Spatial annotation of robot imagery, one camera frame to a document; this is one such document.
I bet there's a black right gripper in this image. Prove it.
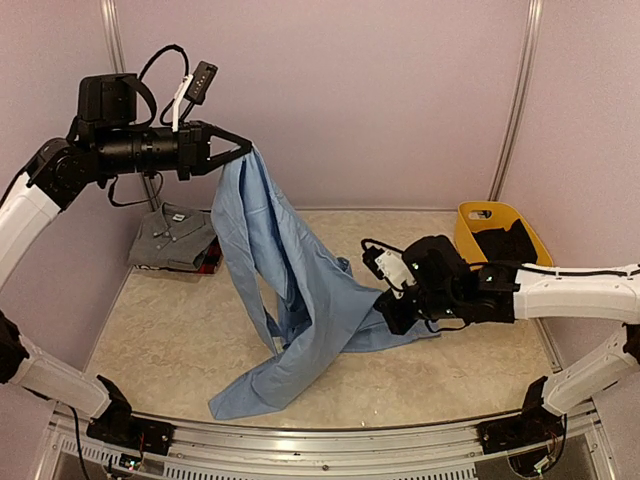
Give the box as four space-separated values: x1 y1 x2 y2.
373 284 463 334

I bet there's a light blue long sleeve shirt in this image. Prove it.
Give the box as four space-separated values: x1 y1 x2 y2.
209 149 435 420

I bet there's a grey denim shirt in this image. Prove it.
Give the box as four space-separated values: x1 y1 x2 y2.
128 203 216 272

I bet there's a red black plaid shirt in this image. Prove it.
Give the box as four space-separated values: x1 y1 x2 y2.
194 237 223 275

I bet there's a yellow plastic basket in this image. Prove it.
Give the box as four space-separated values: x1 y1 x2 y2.
454 201 553 267

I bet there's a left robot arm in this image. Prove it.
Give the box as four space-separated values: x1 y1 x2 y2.
1 73 252 454

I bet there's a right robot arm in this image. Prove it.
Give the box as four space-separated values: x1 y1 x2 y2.
361 235 639 454

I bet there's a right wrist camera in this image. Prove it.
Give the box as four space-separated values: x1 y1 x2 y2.
360 238 416 299

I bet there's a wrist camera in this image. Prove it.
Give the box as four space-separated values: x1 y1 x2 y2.
171 61 218 132
360 238 416 299

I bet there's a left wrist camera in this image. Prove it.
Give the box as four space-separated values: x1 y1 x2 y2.
171 61 218 132

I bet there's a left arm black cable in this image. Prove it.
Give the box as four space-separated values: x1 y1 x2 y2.
107 43 194 209

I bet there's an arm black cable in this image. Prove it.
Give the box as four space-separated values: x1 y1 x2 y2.
429 262 640 334
107 43 194 209

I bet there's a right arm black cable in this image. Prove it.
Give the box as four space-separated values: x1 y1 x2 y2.
429 262 640 334

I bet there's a left aluminium frame post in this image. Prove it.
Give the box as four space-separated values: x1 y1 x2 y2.
99 0 160 211

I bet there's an aluminium frame post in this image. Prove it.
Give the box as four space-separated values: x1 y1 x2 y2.
99 0 160 211
488 0 544 201

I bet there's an aluminium front rail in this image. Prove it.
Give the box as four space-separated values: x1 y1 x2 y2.
33 402 618 479

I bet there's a right aluminium frame post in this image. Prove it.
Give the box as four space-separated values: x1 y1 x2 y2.
488 0 544 201

